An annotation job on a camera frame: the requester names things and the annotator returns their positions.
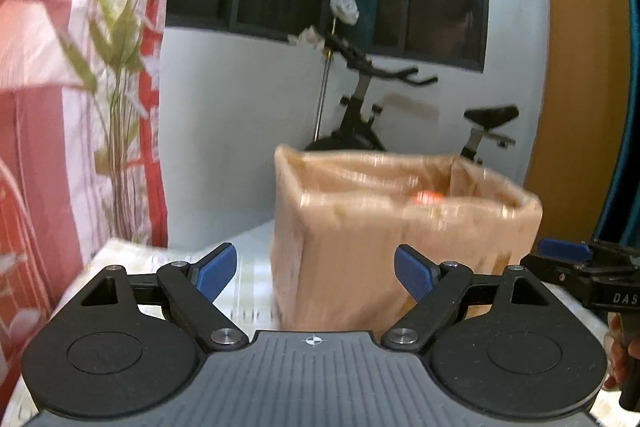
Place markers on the red printed curtain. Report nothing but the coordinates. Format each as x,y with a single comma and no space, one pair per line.
75,107

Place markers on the white cloth bundle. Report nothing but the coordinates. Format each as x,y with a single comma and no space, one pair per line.
345,8

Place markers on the brown paper bag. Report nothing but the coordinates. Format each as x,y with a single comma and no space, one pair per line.
380,247

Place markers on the black exercise bike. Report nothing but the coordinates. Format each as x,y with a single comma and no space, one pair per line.
360,122

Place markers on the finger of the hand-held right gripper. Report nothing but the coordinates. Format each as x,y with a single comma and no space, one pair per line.
562,251

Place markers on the checked printed tablecloth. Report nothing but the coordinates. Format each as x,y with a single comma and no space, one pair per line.
165,277

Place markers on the wooden door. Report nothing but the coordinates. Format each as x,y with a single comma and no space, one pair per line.
570,67

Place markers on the crumpled white cloth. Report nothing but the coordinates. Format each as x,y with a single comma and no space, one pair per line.
306,38

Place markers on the orange snack packet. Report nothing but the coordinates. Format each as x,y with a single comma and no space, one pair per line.
427,197

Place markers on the teal hoop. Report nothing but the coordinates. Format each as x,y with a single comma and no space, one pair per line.
622,72

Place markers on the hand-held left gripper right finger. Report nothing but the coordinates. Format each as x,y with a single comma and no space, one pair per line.
414,276

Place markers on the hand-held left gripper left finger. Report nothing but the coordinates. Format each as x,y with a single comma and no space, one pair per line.
217,273

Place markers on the person's right hand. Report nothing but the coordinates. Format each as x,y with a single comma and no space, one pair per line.
616,357

